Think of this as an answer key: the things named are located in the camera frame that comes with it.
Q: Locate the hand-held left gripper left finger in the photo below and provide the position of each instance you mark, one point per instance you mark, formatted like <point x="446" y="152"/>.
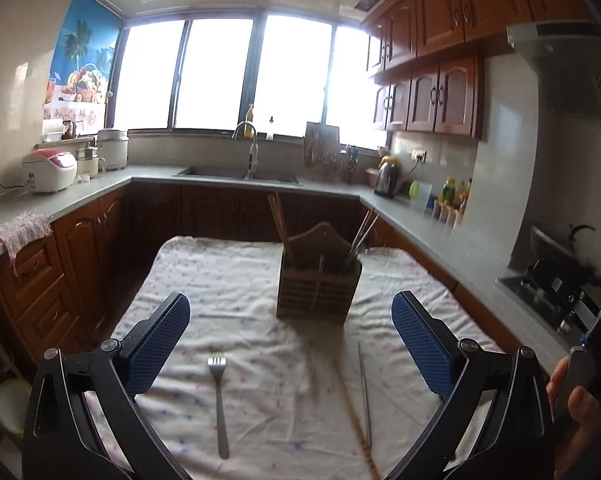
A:
<point x="160" y="340"/>

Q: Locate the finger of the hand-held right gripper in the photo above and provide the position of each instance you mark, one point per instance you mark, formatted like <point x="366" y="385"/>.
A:
<point x="547" y="277"/>

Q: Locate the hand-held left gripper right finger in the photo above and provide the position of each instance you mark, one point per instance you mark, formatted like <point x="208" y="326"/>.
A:
<point x="423" y="340"/>

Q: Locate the metal fork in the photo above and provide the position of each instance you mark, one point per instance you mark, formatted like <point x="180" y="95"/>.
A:
<point x="221" y="410"/>

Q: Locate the wooden utensil holder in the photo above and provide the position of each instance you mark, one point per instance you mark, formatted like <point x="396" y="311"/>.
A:
<point x="320" y="295"/>

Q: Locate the bamboo chopstick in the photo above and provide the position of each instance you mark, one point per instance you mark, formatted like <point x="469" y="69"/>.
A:
<point x="360" y="435"/>
<point x="280" y="232"/>

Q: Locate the light brown wooden chopstick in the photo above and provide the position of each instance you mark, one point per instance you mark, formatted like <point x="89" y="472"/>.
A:
<point x="282" y="220"/>

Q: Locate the knife rack with utensils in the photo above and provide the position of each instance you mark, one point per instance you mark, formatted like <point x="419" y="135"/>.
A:
<point x="323" y="145"/>

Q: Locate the person's right hand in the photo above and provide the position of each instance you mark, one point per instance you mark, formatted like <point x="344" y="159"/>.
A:
<point x="582" y="405"/>

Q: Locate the gas stove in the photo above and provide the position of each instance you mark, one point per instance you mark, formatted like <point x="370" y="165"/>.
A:
<point x="515" y="287"/>

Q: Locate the white floral tablecloth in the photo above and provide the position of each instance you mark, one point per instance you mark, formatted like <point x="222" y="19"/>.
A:
<point x="260" y="320"/>

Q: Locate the row of spice jars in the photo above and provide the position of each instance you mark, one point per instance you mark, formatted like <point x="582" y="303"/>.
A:
<point x="448" y="214"/>

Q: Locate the yellow oil bottle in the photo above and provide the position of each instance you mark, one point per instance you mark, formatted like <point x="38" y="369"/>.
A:
<point x="460" y="194"/>
<point x="448" y="191"/>

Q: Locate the brown wooden lower cabinets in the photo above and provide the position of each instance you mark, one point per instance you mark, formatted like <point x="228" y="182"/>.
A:
<point x="55" y="270"/>

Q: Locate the brown wooden cabinets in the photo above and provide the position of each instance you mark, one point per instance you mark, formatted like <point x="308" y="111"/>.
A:
<point x="445" y="35"/>
<point x="55" y="270"/>

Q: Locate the green and white container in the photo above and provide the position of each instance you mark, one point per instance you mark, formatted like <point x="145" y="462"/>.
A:
<point x="420" y="195"/>

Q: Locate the pale green bag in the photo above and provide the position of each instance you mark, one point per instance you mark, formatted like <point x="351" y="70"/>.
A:
<point x="13" y="402"/>

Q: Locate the steel electric kettle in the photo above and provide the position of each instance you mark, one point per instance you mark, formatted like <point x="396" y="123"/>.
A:
<point x="386" y="177"/>

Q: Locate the grey kitchen countertop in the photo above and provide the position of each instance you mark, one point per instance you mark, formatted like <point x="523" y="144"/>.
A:
<point x="95" y="185"/>

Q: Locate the pink knitted dishcloth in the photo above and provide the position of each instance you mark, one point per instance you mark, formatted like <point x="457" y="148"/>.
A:
<point x="23" y="230"/>

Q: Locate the steel kitchen sink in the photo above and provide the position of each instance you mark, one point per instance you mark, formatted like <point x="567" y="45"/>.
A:
<point x="230" y="174"/>

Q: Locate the small white electric pot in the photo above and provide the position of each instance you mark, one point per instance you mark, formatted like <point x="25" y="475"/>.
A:
<point x="88" y="162"/>

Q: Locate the large white rice cooker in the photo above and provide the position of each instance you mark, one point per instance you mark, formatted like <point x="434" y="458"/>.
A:
<point x="113" y="150"/>

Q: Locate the white and pink rice cooker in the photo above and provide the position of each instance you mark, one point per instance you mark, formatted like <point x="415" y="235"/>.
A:
<point x="48" y="172"/>

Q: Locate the chrome kitchen faucet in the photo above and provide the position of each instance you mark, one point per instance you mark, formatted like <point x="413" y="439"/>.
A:
<point x="253" y="152"/>

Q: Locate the grey range hood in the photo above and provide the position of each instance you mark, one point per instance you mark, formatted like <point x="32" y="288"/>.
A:
<point x="570" y="60"/>

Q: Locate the yellow soap bottle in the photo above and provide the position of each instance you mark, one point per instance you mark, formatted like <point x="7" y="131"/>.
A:
<point x="250" y="122"/>

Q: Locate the small black-capped bottle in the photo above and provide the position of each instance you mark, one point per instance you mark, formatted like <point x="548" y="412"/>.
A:
<point x="270" y="130"/>

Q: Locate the brown wooden upper cabinets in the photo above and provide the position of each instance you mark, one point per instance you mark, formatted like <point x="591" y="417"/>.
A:
<point x="445" y="35"/>

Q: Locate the kitchen window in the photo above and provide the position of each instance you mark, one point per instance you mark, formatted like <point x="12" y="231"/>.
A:
<point x="215" y="75"/>

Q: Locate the tropical fruit print blind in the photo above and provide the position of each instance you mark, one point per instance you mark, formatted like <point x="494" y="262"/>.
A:
<point x="83" y="60"/>

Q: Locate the ceiling vent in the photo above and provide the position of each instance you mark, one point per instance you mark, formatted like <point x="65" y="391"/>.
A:
<point x="368" y="1"/>

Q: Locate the white wall socket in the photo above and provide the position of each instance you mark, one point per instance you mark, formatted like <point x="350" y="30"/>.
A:
<point x="419" y="155"/>

